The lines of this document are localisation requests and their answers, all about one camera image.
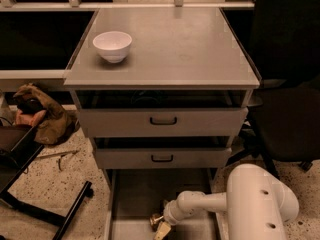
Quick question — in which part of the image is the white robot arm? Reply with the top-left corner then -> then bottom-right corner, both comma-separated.
150,164 -> 299,240

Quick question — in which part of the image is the bottom grey open drawer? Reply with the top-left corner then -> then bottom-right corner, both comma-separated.
105,169 -> 221,240

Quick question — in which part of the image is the thin stick on floor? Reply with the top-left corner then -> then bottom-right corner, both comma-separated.
35,150 -> 79,160

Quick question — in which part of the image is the middle grey drawer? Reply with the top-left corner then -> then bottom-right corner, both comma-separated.
90,137 -> 232,169

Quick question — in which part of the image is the crushed orange metallic can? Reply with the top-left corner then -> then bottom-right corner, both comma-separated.
149,213 -> 164,231

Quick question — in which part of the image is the grey drawer cabinet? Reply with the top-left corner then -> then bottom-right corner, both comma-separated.
63,7 -> 261,240

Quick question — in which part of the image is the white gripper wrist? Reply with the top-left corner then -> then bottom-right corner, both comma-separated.
153,200 -> 184,240

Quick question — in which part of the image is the white ceramic bowl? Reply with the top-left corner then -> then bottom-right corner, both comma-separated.
93,31 -> 132,63

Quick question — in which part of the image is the black metal stand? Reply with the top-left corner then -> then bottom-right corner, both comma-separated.
0,125 -> 94,240

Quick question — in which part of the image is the black office chair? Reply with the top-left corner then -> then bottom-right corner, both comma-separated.
228,0 -> 320,175

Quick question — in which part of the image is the top grey drawer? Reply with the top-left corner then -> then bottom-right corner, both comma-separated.
73,91 -> 248,138

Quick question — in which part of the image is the brown crumpled bag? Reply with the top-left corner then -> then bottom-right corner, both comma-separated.
14,83 -> 75,145

